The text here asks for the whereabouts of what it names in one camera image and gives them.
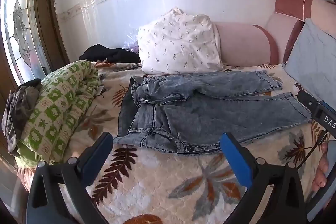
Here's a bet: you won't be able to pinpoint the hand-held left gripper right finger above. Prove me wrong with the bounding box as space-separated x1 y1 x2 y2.
220 132 307 224

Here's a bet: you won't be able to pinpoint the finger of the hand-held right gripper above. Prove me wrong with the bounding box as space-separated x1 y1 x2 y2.
318 101 333 112
297 89 320 115

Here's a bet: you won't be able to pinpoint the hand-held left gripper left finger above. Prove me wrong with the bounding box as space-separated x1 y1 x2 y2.
26 132 114 224

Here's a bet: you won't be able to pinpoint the grey-blue denim pants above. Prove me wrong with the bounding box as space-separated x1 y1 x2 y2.
113 70 313 155

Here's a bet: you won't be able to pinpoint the person's right hand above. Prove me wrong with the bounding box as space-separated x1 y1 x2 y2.
312 141 329 193

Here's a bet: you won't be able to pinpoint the light blue pillow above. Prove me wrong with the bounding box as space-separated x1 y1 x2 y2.
285 18 336 90

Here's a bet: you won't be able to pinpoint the green patterned quilt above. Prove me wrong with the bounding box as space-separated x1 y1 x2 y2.
14 60 101 168

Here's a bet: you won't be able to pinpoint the leaf-printed fleece blanket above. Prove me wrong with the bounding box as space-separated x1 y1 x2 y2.
16 61 336 224

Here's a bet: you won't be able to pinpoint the dark camouflage cloth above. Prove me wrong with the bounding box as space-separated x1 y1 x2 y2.
1 78 42 153

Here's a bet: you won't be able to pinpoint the pink padded headboard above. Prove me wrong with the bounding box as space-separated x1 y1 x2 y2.
264 0 336 67

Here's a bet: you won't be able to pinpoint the black cloth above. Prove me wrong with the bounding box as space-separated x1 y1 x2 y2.
79 44 141 64

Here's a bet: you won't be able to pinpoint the purple plastic bag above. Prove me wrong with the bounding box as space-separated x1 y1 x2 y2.
123 32 139 54

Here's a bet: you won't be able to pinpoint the white leaf-sprig pillow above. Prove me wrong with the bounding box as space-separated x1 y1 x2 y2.
137 6 224 75

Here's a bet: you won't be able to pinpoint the stained glass window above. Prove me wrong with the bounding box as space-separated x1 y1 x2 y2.
0 0 51 83

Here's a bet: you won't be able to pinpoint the thin black cable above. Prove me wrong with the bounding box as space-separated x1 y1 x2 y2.
296 133 330 170

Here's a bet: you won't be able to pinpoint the thin pale cord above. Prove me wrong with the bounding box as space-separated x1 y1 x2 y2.
302 0 315 23

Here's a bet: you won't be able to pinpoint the brown wooden window frame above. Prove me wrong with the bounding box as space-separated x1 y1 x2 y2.
34 0 70 64

